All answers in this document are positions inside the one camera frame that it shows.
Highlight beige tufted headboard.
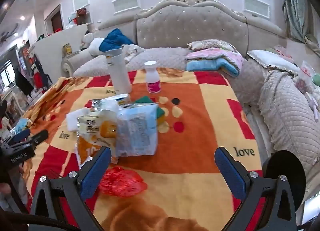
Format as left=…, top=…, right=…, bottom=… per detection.
left=97, top=0, right=288, bottom=54

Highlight folded blue blanket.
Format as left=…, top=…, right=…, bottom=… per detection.
left=186, top=58, right=240, bottom=77

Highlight dark wooden door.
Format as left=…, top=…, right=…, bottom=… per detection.
left=51, top=11, right=62, bottom=34

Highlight white frilled pillow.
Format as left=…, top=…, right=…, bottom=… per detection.
left=247, top=49, right=300, bottom=75

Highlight green yellow sponge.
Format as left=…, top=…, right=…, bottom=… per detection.
left=134, top=96, right=171, bottom=124

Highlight orange red printed blanket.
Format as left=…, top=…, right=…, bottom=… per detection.
left=22, top=67, right=265, bottom=231

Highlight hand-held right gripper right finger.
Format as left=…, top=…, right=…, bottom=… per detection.
left=214, top=147, right=297, bottom=231

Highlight pale green curtain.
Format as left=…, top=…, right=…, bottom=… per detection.
left=280, top=0, right=320, bottom=49

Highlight white plush toy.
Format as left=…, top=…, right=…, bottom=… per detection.
left=80, top=32, right=105, bottom=56

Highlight ceiling fan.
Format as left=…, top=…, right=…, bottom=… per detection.
left=0, top=24, right=19, bottom=44

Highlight white crumpled garment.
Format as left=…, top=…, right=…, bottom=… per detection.
left=122, top=44, right=145, bottom=62

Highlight white foam block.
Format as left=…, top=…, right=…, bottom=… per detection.
left=65, top=108, right=87, bottom=133

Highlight cream carved bed rail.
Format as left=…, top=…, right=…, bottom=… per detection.
left=61, top=51, right=100, bottom=77

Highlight folded pink blanket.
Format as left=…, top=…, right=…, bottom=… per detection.
left=186, top=47, right=245, bottom=71

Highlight yellow bread snack packet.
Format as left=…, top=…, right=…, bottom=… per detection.
left=75, top=113, right=119, bottom=169

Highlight clear printed plastic bag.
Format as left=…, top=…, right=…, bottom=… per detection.
left=116, top=102, right=160, bottom=158

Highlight folded floral quilt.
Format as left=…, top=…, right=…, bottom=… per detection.
left=187, top=40, right=237, bottom=51

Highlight white thermos bottle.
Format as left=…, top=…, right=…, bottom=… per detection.
left=105, top=48, right=132, bottom=94

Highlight clear pink-print plastic bag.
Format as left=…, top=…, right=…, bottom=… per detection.
left=296, top=61, right=317, bottom=91

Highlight crinkled silver wrapper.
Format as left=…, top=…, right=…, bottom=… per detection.
left=90, top=98, right=108, bottom=114

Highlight black hanging clothes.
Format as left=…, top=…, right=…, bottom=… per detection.
left=15, top=69, right=34, bottom=99

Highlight blue jacket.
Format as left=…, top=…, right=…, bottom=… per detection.
left=99, top=29, right=137, bottom=52

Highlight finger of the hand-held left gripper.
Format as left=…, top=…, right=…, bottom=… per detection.
left=15, top=130, right=49, bottom=148
left=5, top=128, right=31, bottom=144

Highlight red plastic bag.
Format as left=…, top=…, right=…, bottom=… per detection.
left=98, top=166, right=148, bottom=198

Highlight white pink-label medicine bottle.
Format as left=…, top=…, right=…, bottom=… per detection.
left=144, top=61, right=162, bottom=94

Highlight blue white medicine box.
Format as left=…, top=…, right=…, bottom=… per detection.
left=114, top=93, right=130, bottom=105

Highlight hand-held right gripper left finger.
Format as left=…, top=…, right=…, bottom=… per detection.
left=29, top=146, right=112, bottom=231

